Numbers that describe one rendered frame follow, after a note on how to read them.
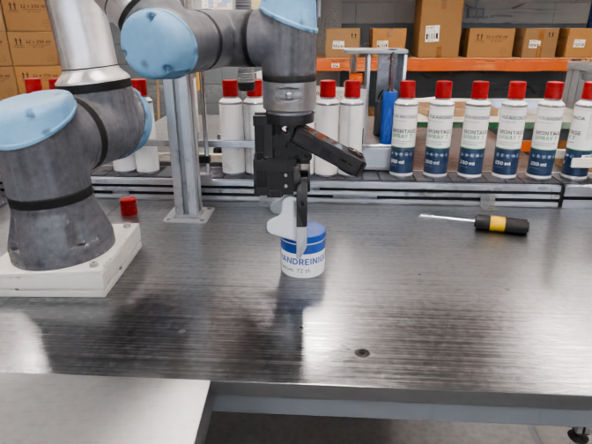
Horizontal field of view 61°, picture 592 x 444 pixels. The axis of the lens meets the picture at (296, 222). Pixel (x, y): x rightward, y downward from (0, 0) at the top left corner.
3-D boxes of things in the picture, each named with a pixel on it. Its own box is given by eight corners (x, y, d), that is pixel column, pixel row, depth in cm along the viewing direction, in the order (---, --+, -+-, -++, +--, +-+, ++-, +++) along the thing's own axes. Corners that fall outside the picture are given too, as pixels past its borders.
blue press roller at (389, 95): (391, 159, 117) (396, 86, 111) (393, 162, 114) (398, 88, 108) (377, 159, 117) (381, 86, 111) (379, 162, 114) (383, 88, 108)
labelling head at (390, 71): (394, 157, 126) (402, 49, 117) (401, 170, 114) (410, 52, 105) (338, 156, 127) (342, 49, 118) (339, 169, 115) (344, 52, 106)
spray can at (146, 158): (163, 168, 117) (153, 77, 110) (155, 174, 112) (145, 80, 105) (141, 168, 117) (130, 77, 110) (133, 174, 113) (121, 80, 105)
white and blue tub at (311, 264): (323, 259, 83) (324, 220, 81) (325, 279, 77) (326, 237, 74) (282, 259, 83) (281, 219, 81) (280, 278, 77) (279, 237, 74)
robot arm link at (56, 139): (-16, 198, 71) (-44, 101, 66) (55, 171, 83) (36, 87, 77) (51, 204, 67) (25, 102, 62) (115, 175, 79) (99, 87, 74)
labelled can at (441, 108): (443, 173, 114) (454, 79, 106) (448, 179, 109) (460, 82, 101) (420, 172, 114) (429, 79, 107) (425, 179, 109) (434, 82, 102)
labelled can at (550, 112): (545, 174, 112) (563, 80, 105) (555, 181, 108) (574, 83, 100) (521, 173, 113) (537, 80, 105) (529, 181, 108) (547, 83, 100)
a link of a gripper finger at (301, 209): (294, 225, 75) (295, 167, 75) (307, 225, 75) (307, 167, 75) (294, 227, 70) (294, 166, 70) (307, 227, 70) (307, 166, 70)
